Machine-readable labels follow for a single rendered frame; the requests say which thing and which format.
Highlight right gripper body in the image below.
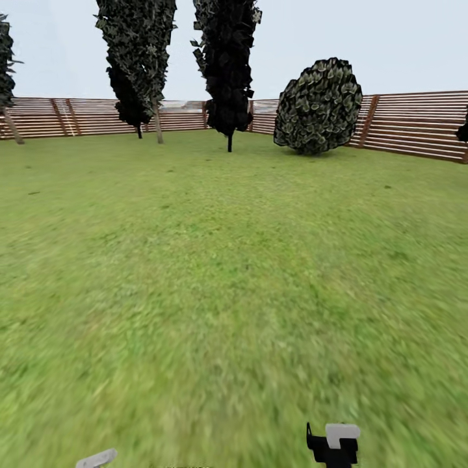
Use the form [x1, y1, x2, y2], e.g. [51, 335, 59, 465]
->
[311, 436, 357, 468]

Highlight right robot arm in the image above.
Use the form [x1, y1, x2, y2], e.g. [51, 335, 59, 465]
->
[306, 423, 361, 468]

